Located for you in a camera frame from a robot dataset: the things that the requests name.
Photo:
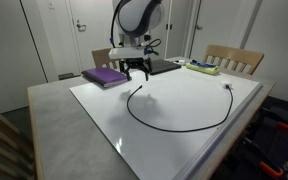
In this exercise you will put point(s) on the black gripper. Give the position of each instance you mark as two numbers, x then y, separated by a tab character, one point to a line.
135	63

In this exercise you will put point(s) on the white charger power adapter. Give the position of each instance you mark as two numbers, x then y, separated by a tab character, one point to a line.
224	83

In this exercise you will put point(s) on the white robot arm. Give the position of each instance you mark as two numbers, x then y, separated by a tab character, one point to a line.
137	16

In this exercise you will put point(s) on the white closet door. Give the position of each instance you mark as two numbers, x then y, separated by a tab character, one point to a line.
164	50
180	30

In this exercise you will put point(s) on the purple notebook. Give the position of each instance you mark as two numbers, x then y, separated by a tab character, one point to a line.
104	76

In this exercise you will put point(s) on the brown wooden chair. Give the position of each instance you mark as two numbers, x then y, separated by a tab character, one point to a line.
99	56

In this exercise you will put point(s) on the white whiteboard panel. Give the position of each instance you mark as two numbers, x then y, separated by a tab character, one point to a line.
170	106

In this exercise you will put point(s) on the yellow green folded cloth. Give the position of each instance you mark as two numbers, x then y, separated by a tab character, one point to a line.
202	70

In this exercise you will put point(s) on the blue folded cloth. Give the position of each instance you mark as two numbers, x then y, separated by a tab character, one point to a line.
202	63

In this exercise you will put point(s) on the light wooden chair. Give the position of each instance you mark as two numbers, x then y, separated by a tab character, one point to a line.
234	54

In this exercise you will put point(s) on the dark wooden slatted chair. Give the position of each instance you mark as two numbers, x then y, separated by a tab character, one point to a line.
0	140

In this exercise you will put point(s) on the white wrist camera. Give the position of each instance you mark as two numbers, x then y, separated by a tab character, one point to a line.
127	53

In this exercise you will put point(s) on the white wall light switch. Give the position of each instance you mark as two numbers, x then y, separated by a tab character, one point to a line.
51	4

